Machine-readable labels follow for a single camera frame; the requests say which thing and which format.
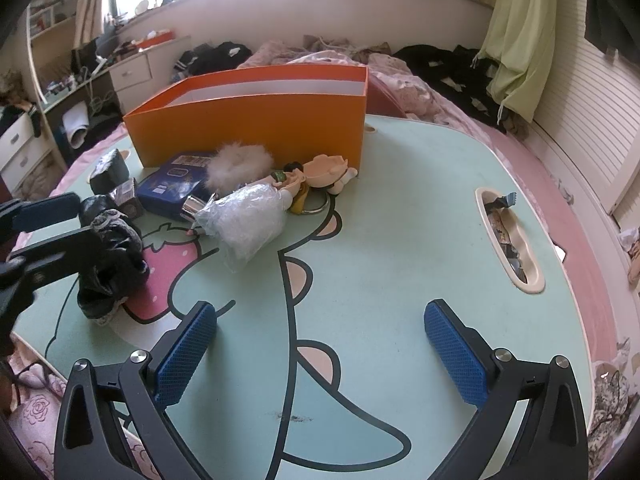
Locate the dark pink pillow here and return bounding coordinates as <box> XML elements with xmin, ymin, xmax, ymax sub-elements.
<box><xmin>367</xmin><ymin>72</ymin><xmax>406</xmax><ymax>118</ymax></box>

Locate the white drawer cabinet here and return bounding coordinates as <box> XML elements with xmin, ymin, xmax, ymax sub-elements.
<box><xmin>107</xmin><ymin>35</ymin><xmax>193</xmax><ymax>116</ymax></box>

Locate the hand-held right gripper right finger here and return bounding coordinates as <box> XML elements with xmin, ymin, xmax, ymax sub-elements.
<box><xmin>423</xmin><ymin>298</ymin><xmax>591</xmax><ymax>480</ymax></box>

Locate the black cloth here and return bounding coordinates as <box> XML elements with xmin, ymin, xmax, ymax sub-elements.
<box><xmin>75</xmin><ymin>195</ymin><xmax>151</xmax><ymax>328</ymax></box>

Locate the black striped clothes pile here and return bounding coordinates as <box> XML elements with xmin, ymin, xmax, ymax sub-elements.
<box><xmin>175</xmin><ymin>42</ymin><xmax>253</xmax><ymax>76</ymax></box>

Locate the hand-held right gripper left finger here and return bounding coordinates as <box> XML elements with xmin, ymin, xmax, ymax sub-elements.
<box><xmin>53</xmin><ymin>301</ymin><xmax>219</xmax><ymax>480</ymax></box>

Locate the white drawer unit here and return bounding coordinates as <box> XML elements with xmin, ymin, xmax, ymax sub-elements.
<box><xmin>0</xmin><ymin>112</ymin><xmax>56</xmax><ymax>193</ymax></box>

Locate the beige crumpled blanket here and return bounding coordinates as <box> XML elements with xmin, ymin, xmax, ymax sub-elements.
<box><xmin>302</xmin><ymin>34</ymin><xmax>393</xmax><ymax>58</ymax></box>

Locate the brown snack packet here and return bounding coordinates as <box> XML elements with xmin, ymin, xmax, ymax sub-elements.
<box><xmin>111</xmin><ymin>180</ymin><xmax>146</xmax><ymax>221</ymax></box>

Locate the silver metal cap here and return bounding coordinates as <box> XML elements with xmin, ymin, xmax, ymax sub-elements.
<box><xmin>181</xmin><ymin>195</ymin><xmax>206</xmax><ymax>221</ymax></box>

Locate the dark grey crumpled pouch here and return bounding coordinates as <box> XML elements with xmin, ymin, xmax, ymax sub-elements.
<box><xmin>90</xmin><ymin>149</ymin><xmax>132</xmax><ymax>195</ymax></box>

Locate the black hanging garment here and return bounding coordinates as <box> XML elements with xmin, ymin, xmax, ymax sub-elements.
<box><xmin>582</xmin><ymin>0</ymin><xmax>640</xmax><ymax>56</ymax></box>

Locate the dark blue packet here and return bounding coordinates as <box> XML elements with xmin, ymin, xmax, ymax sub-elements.
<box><xmin>136</xmin><ymin>152</ymin><xmax>216</xmax><ymax>223</ymax></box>

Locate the beige curtain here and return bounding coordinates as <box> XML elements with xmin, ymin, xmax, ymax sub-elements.
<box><xmin>74</xmin><ymin>0</ymin><xmax>118</xmax><ymax>51</ymax></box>

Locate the orange cardboard box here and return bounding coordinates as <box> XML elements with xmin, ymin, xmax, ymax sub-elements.
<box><xmin>122</xmin><ymin>64</ymin><xmax>371</xmax><ymax>171</ymax></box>

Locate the cluttered white desk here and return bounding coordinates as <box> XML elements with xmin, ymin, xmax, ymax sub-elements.
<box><xmin>40</xmin><ymin>60</ymin><xmax>126</xmax><ymax>161</ymax></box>

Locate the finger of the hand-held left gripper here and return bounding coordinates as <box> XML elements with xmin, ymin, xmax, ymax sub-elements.
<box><xmin>9</xmin><ymin>226</ymin><xmax>101</xmax><ymax>287</ymax></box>
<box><xmin>0</xmin><ymin>192</ymin><xmax>82</xmax><ymax>235</ymax></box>

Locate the white wall shelf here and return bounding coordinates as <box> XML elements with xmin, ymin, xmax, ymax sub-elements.
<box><xmin>25</xmin><ymin>0</ymin><xmax>83</xmax><ymax>41</ymax></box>

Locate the fluffy fur pompom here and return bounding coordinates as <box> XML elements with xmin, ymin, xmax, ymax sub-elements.
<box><xmin>206</xmin><ymin>142</ymin><xmax>275</xmax><ymax>193</ymax></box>

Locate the clear plastic bag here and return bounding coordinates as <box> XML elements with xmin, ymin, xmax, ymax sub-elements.
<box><xmin>192</xmin><ymin>183</ymin><xmax>288</xmax><ymax>273</ymax></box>

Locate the rose print sheet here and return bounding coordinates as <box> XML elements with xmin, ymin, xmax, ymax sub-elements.
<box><xmin>0</xmin><ymin>337</ymin><xmax>638</xmax><ymax>480</ymax></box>

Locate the white louvered closet door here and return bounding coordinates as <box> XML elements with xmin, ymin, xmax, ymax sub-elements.
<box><xmin>530</xmin><ymin>0</ymin><xmax>640</xmax><ymax>216</ymax></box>

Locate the white paper roll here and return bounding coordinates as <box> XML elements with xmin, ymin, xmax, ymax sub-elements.
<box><xmin>61</xmin><ymin>101</ymin><xmax>91</xmax><ymax>148</ymax></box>

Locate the peach doll figure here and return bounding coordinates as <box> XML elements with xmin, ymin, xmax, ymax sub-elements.
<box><xmin>272</xmin><ymin>154</ymin><xmax>360</xmax><ymax>216</ymax></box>

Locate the mint cartoon desktop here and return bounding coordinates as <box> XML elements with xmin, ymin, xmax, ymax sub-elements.
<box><xmin>10</xmin><ymin>110</ymin><xmax>596</xmax><ymax>480</ymax></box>

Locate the pile of small trinkets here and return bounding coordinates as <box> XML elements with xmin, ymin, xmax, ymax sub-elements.
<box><xmin>492</xmin><ymin>210</ymin><xmax>531</xmax><ymax>281</ymax></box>

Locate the light green hanging garment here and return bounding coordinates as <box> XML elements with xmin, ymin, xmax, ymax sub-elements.
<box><xmin>480</xmin><ymin>0</ymin><xmax>558</xmax><ymax>126</ymax></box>

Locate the orange tray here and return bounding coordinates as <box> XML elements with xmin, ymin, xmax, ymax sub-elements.
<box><xmin>135</xmin><ymin>30</ymin><xmax>177</xmax><ymax>51</ymax></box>

